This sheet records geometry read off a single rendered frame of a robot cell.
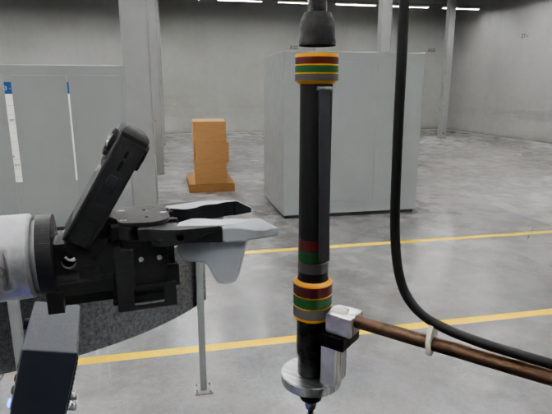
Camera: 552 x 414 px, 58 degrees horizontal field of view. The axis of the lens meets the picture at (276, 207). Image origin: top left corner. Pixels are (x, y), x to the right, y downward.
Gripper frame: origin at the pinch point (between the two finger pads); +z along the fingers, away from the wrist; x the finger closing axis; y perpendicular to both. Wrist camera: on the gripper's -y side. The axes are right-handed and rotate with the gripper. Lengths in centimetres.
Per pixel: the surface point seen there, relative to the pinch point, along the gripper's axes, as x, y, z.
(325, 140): 1.5, -7.1, 7.1
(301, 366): -0.6, 18.7, 5.4
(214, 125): -797, 40, 168
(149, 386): -235, 163, 0
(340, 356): 2.1, 16.6, 9.0
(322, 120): 1.4, -9.1, 6.7
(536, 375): 17.9, 12.1, 19.7
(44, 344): -61, 40, -29
